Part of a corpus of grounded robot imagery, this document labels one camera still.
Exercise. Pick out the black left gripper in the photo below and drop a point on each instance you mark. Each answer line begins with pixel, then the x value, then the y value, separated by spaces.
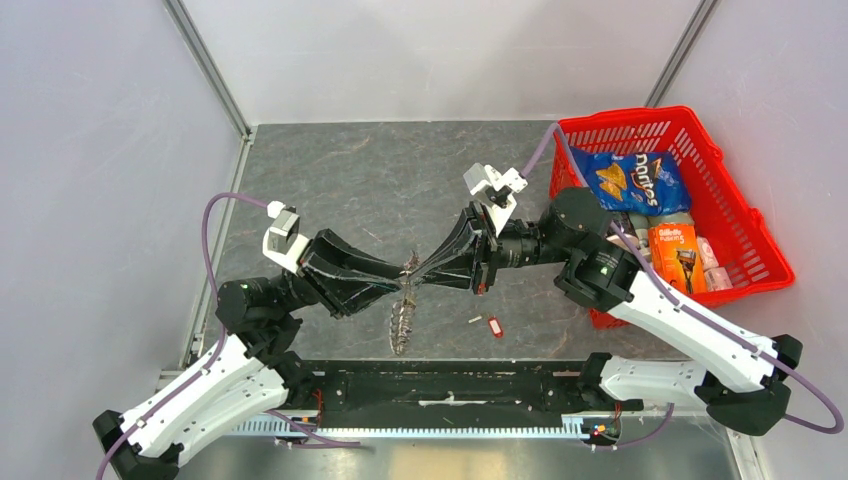
pixel 327 265

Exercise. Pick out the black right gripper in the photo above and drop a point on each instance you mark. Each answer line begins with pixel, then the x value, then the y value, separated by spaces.
pixel 463 272

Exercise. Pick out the steel disc with keyrings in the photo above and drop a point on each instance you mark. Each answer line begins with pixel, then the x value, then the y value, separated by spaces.
pixel 403 310

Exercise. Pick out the red key tag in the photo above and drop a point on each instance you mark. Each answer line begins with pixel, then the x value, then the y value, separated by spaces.
pixel 495 327

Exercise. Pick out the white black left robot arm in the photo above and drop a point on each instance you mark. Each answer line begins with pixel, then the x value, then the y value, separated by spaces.
pixel 251 368

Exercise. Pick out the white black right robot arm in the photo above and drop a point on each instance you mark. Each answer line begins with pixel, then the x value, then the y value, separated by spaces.
pixel 737 376

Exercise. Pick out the blue Doritos chip bag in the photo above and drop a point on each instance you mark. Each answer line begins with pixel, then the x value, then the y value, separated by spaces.
pixel 646 183

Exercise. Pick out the orange Gillette razor box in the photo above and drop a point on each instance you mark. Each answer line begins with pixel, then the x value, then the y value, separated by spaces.
pixel 676 257

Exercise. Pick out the pink white small packet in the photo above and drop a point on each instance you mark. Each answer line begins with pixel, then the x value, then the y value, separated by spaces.
pixel 716 276

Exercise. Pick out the red plastic basket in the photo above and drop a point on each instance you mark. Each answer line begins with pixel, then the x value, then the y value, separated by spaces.
pixel 736 231

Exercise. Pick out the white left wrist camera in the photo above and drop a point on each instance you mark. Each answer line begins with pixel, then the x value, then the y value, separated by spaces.
pixel 283 232

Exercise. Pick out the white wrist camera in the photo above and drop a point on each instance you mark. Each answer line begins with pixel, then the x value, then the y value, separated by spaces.
pixel 283 232
pixel 495 191

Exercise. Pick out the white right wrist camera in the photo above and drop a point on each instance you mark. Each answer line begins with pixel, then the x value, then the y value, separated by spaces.
pixel 495 191

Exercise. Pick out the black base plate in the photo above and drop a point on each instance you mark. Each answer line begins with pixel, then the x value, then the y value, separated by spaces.
pixel 459 394

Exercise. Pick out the slotted cable duct rail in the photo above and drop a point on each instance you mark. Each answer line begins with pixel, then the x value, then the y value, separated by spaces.
pixel 569 427

